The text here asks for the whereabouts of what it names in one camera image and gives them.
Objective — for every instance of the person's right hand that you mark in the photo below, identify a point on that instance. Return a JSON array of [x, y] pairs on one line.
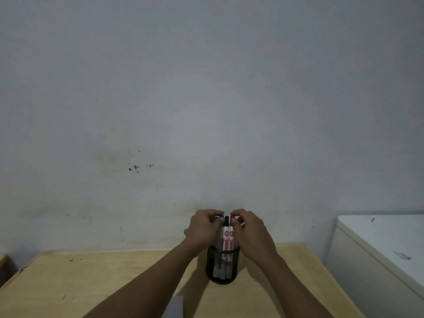
[[253, 238]]

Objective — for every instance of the person's left hand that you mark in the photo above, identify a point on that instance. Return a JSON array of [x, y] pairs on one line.
[[202, 231]]

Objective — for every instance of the blue marker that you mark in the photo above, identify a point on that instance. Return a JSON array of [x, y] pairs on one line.
[[218, 240]]

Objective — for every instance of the red marker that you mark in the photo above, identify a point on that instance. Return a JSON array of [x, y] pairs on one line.
[[231, 238]]

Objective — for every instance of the black marker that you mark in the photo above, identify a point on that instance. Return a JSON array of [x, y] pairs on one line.
[[226, 228]]

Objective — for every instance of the black mesh pen holder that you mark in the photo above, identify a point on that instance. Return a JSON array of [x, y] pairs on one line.
[[222, 278]]

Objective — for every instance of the white paper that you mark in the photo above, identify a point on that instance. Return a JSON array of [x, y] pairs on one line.
[[174, 308]]

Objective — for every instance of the person's right forearm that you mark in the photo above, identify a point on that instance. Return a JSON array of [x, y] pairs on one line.
[[294, 291]]

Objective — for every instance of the person's left forearm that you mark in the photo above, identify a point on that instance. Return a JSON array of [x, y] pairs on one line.
[[149, 288]]

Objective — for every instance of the white cabinet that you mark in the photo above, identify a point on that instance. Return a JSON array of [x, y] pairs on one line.
[[381, 261]]

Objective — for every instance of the wooden side table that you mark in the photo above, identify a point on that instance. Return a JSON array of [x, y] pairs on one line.
[[6, 268]]

